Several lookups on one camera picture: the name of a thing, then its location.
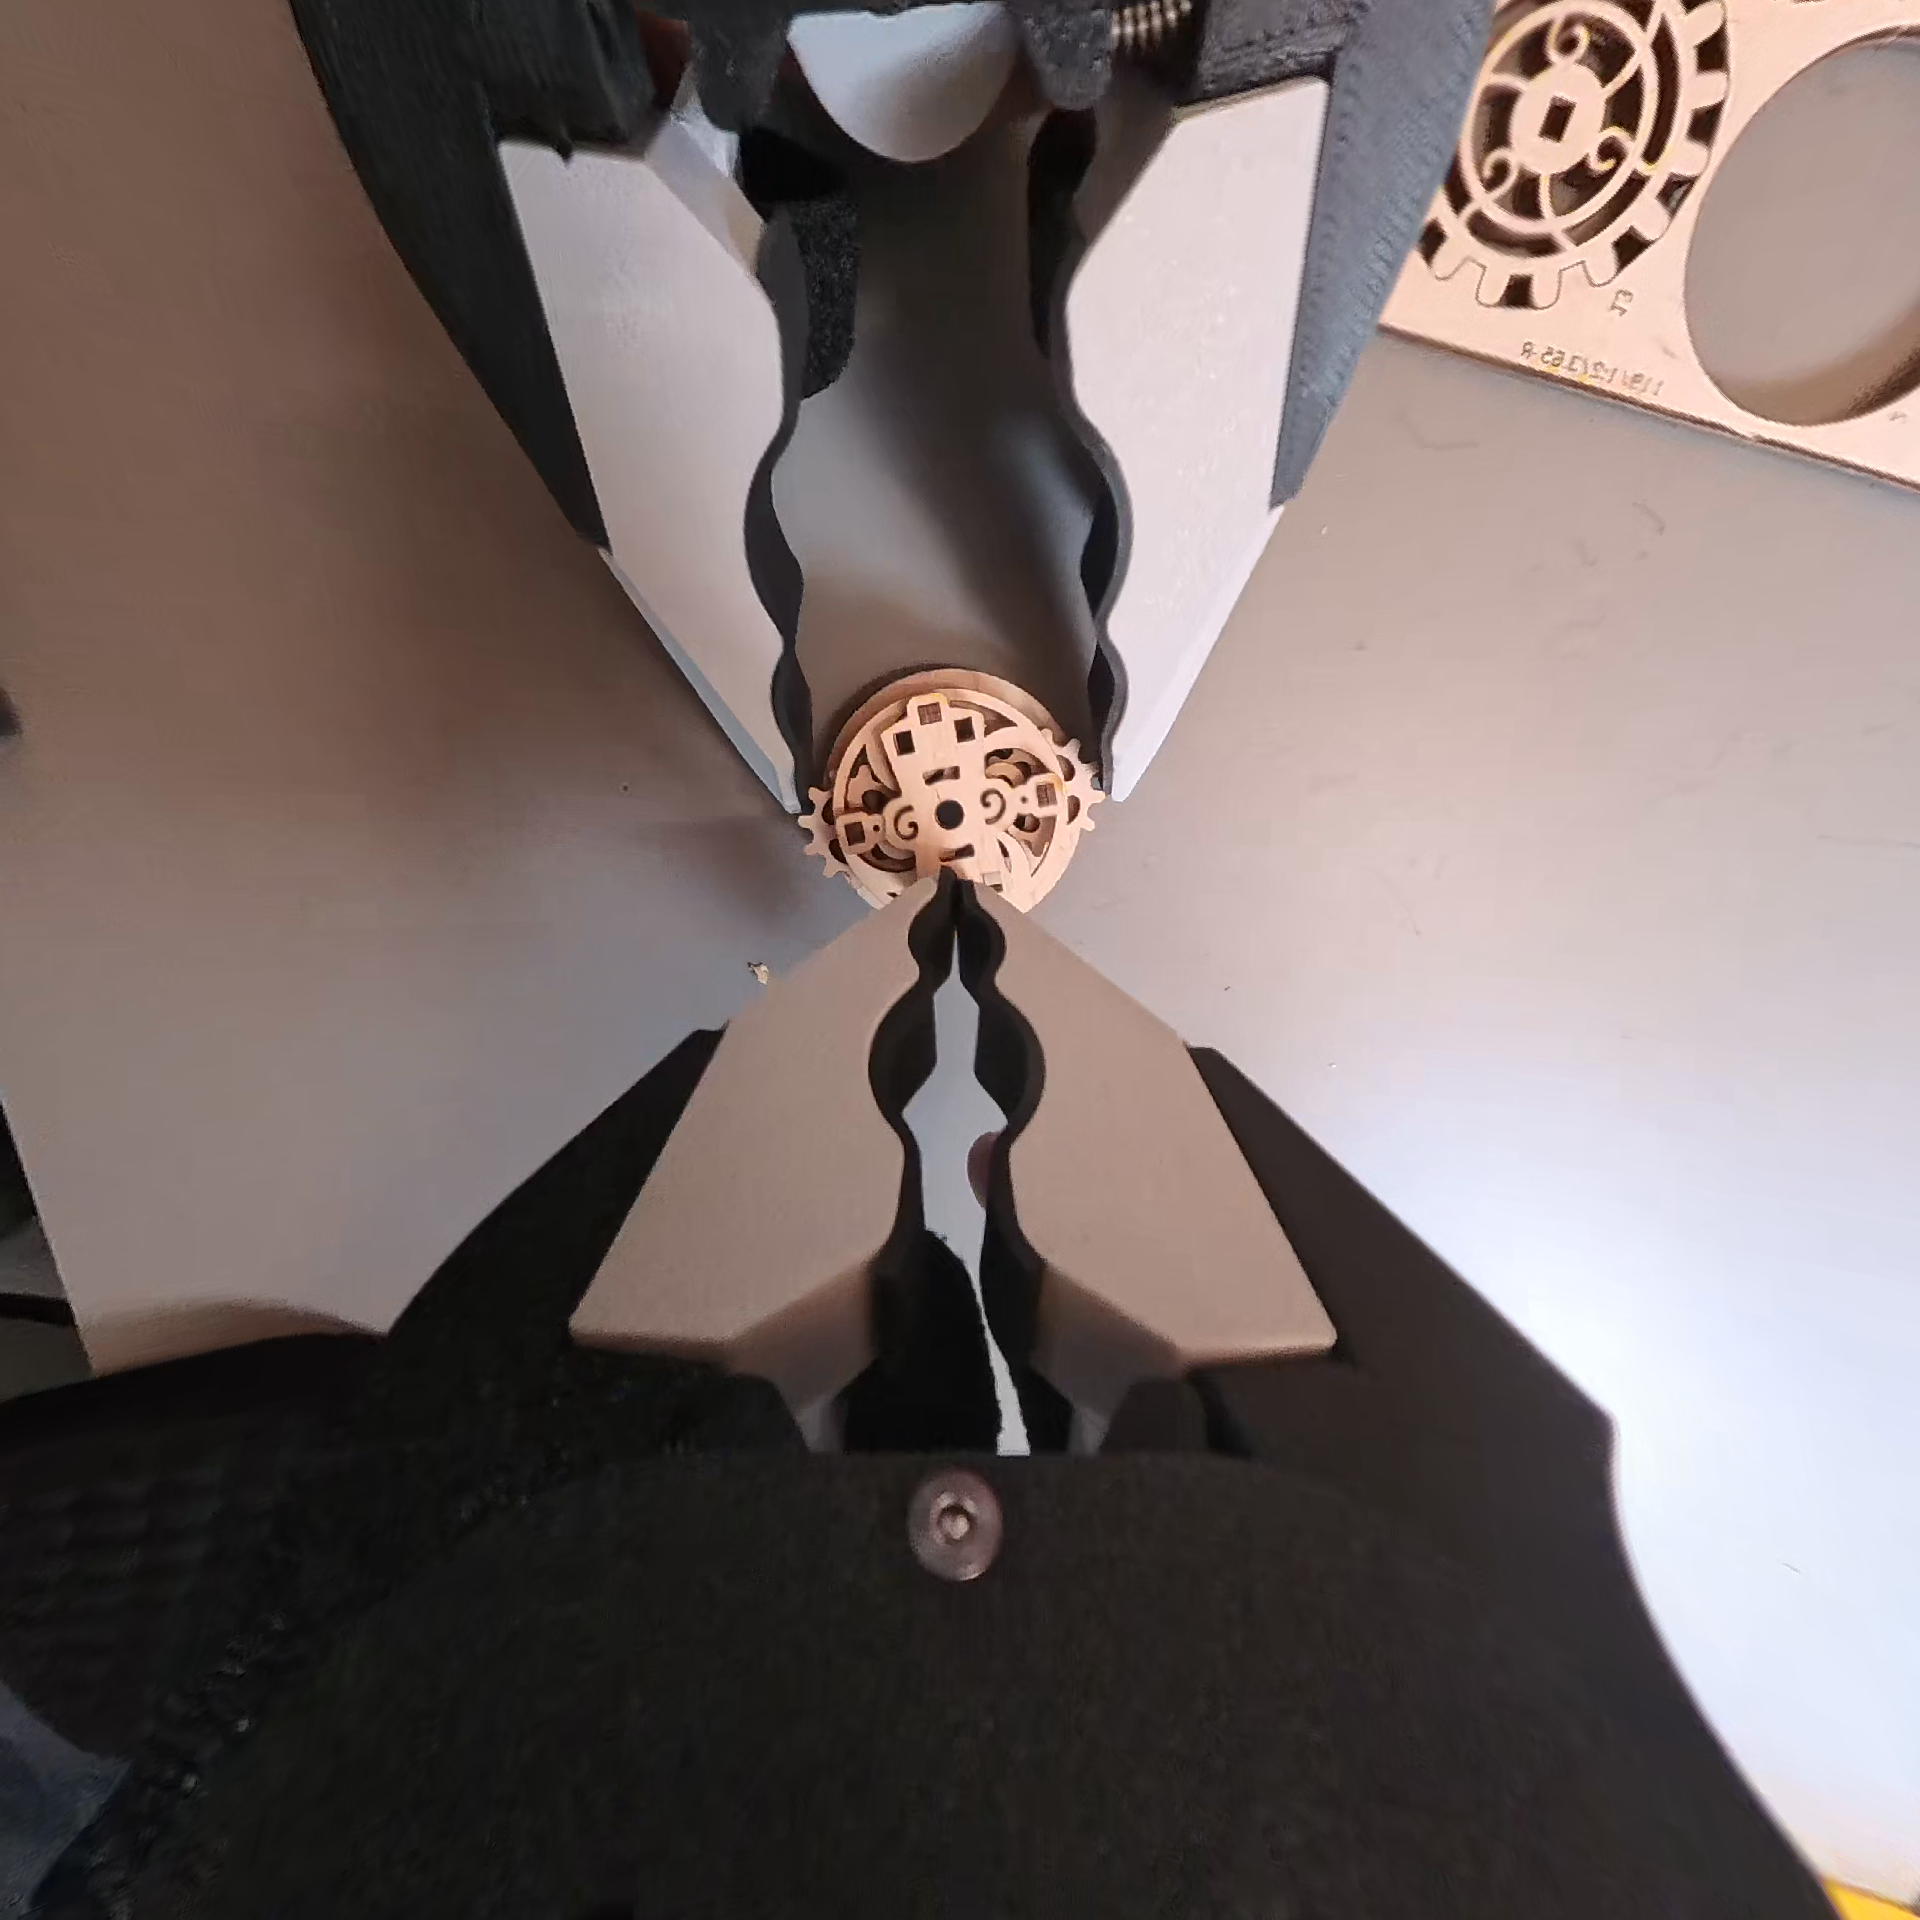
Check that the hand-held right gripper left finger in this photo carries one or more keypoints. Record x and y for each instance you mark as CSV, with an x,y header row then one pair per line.
x,y
735,1200

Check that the wooden sheet with round holes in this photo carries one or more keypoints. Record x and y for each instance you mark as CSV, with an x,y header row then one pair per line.
x,y
1634,338

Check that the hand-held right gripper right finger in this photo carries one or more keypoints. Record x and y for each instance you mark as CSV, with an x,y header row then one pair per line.
x,y
1184,1200

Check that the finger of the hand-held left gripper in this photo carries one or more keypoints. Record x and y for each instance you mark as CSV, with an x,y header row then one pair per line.
x,y
1201,376
645,376

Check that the person's right hand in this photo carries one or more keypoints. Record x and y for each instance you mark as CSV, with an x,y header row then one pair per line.
x,y
979,1171

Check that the ornate wooden cross piece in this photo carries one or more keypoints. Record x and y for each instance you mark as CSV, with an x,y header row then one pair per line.
x,y
948,780

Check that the round wooden gear assembly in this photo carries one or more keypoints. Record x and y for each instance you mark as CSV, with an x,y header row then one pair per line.
x,y
1035,877

